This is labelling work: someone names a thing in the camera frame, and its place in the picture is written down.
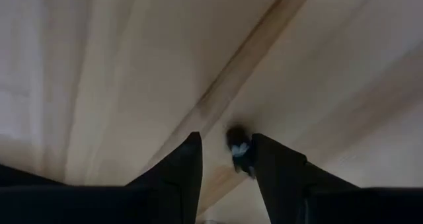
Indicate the black skull-faced figurine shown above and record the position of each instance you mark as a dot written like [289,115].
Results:
[243,166]

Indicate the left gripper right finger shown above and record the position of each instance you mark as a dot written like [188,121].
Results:
[277,171]

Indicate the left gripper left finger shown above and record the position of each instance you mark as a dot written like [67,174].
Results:
[185,164]

